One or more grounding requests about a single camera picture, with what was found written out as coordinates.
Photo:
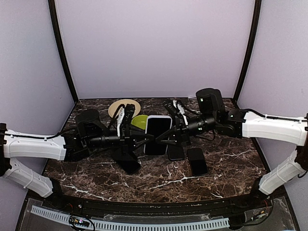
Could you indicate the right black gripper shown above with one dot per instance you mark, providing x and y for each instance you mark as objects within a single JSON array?
[{"x": 180, "y": 136}]

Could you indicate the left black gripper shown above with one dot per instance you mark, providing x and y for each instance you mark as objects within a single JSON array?
[{"x": 125, "y": 139}]

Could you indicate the lavender phone case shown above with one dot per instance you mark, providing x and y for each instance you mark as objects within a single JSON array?
[{"x": 156, "y": 125}]

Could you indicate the black phone case bottom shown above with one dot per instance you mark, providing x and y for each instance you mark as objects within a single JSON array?
[{"x": 127, "y": 161}]

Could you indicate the black phone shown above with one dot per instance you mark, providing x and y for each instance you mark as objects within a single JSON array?
[{"x": 197, "y": 162}]

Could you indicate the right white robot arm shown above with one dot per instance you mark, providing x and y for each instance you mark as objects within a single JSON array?
[{"x": 243, "y": 123}]

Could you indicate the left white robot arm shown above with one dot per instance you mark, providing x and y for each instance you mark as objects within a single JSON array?
[{"x": 71, "y": 145}]

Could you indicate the green plastic bowl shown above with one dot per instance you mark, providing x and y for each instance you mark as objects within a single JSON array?
[{"x": 140, "y": 121}]

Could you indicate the beige round plate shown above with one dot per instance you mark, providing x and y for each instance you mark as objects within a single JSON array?
[{"x": 112, "y": 108}]

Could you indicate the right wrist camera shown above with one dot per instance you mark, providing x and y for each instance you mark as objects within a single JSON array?
[{"x": 175, "y": 109}]

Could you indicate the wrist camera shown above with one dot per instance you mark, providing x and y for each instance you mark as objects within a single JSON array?
[
  {"x": 123, "y": 116},
  {"x": 175, "y": 109}
]

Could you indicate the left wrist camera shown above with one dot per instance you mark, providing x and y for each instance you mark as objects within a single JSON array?
[{"x": 123, "y": 116}]

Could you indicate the black front rail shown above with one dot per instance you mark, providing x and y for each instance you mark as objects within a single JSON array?
[{"x": 91, "y": 207}]

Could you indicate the white slotted cable duct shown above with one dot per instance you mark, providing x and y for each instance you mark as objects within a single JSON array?
[{"x": 82, "y": 224}]

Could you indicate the right black frame post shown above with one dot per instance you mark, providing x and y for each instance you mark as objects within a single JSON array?
[{"x": 249, "y": 50}]

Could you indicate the black frame post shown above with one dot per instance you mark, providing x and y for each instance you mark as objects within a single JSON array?
[
  {"x": 61, "y": 51},
  {"x": 249, "y": 50}
]

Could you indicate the left black frame post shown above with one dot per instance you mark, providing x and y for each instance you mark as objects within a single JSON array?
[{"x": 61, "y": 51}]

